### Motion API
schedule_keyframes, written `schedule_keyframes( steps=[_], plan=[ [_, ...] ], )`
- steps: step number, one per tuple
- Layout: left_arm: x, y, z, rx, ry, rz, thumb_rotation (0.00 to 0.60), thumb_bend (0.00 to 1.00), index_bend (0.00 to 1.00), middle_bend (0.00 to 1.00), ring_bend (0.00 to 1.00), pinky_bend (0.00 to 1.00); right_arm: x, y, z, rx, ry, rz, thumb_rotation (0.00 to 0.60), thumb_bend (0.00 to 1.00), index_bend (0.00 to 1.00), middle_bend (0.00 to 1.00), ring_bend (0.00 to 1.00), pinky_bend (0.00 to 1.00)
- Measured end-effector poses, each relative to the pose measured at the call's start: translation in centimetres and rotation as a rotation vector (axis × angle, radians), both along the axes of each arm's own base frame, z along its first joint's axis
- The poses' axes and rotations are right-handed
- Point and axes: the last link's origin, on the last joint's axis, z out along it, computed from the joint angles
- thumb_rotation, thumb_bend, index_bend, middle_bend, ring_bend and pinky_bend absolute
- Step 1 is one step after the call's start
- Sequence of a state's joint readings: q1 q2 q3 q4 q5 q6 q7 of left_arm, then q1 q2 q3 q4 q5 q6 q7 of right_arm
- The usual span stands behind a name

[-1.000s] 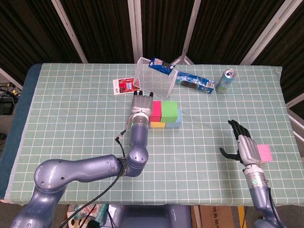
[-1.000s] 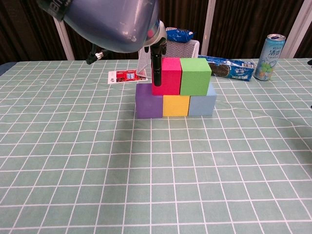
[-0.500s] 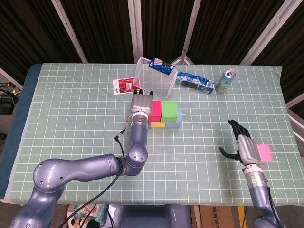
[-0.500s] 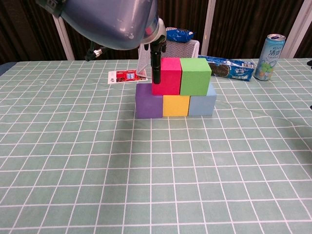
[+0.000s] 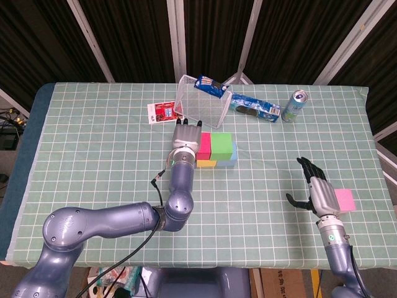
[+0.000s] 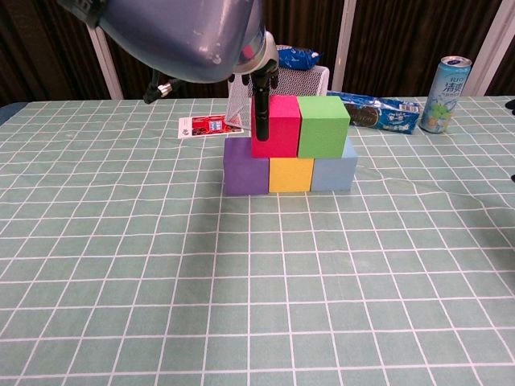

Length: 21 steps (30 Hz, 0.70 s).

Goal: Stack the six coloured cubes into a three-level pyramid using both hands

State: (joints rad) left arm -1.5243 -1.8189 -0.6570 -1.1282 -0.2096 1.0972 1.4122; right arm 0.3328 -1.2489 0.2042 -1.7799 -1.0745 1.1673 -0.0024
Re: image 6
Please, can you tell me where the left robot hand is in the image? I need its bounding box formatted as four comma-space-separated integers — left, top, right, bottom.
227, 58, 281, 142

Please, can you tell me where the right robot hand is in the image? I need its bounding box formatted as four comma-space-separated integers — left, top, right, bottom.
505, 96, 515, 182

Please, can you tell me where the crimson foam cube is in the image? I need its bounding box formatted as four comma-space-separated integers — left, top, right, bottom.
250, 95, 303, 158

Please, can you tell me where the green foam cube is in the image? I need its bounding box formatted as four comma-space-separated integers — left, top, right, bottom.
296, 95, 350, 158

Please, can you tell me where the purple foam cube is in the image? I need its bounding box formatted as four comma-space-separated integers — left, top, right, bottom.
223, 136, 270, 196

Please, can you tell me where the light blue foam cube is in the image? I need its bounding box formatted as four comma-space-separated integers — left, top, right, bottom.
311, 138, 359, 192

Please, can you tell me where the small blue cookie pack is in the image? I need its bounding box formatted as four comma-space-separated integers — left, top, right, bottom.
276, 46, 323, 72

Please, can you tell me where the red and white card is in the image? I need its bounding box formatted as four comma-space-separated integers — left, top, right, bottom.
177, 114, 245, 140

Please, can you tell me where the light blue drink can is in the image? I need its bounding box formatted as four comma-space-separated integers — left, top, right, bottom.
418, 55, 472, 134

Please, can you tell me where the yellow foam cube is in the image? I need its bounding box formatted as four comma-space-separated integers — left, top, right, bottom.
268, 156, 315, 194

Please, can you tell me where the long blue cookie package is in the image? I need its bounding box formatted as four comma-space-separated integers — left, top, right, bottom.
325, 91, 423, 136

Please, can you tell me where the green checked tablecloth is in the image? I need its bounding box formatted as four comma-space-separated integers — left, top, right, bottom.
0, 95, 515, 386

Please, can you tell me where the white wire mesh basket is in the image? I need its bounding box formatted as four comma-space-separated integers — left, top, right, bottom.
224, 66, 331, 129

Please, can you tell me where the white partition frame post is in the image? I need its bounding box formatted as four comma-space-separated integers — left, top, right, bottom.
86, 23, 124, 101
468, 0, 515, 97
332, 0, 357, 93

